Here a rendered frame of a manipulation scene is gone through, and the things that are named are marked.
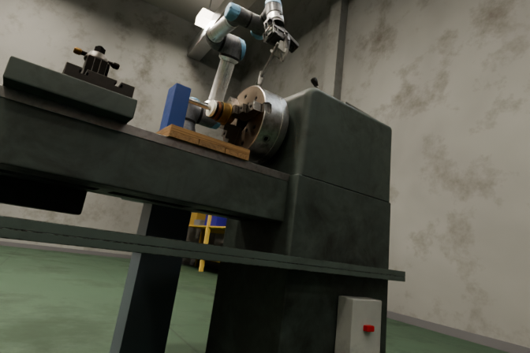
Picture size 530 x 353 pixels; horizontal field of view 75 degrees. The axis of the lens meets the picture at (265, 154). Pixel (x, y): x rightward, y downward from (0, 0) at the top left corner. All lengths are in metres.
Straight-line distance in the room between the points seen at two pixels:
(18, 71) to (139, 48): 8.71
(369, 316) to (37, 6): 9.26
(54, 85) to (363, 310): 1.26
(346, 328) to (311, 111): 0.83
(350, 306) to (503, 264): 2.82
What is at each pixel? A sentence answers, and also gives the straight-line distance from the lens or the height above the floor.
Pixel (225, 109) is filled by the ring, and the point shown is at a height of 1.08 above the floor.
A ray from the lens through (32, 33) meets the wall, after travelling 9.47.
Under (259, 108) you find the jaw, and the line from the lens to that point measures 1.36.
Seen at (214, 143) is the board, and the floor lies 0.89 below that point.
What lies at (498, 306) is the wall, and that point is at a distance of 4.13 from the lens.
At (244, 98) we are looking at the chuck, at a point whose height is 1.19.
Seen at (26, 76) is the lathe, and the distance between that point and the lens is 1.01.
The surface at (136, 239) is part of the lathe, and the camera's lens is 0.93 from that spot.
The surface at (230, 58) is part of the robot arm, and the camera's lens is 2.00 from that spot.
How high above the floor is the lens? 0.56
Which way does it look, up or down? 16 degrees up
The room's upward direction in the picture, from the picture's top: 8 degrees clockwise
